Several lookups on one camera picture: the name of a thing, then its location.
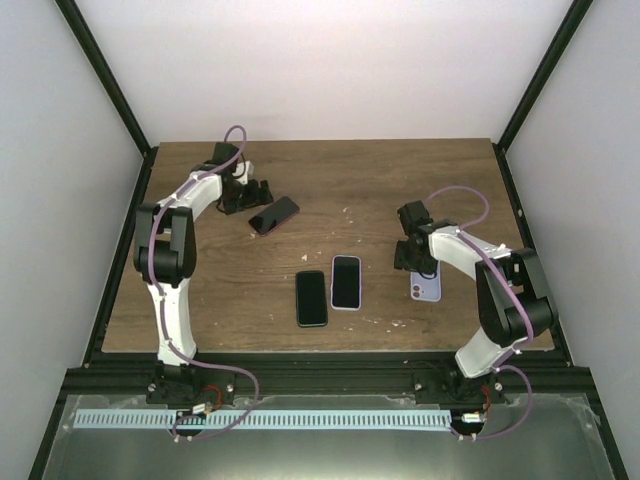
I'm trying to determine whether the black phone with red edge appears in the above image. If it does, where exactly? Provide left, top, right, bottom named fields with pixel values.
left=248, top=196, right=300, bottom=236

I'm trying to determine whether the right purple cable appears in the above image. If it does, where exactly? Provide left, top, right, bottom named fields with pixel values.
left=427, top=185, right=534, bottom=440

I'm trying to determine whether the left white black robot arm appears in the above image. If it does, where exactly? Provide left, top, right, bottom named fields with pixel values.
left=133, top=140, right=268, bottom=404

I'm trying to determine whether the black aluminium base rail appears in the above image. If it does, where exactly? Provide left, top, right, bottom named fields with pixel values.
left=61, top=352, right=595, bottom=406

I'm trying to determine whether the light blue slotted cable duct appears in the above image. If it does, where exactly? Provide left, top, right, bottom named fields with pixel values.
left=73, top=409, right=452, bottom=432

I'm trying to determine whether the right black frame post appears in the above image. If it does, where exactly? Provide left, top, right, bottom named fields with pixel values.
left=492, top=0, right=596, bottom=156

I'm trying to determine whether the left black frame post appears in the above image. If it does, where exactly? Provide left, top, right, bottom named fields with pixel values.
left=55, top=0, right=152, bottom=157

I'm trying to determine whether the black frame post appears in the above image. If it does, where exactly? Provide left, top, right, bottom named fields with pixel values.
left=55, top=0, right=152, bottom=157
left=492, top=0, right=596, bottom=156

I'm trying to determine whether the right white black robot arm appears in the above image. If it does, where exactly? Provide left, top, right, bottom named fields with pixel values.
left=394, top=201, right=559, bottom=403

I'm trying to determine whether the grey metal sheet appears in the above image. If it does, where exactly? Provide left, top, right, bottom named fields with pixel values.
left=41, top=394, right=614, bottom=479

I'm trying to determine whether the lilac phone case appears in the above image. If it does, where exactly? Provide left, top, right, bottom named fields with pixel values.
left=330, top=254, right=363, bottom=313

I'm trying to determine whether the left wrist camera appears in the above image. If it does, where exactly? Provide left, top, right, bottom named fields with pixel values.
left=232, top=161, right=252, bottom=185

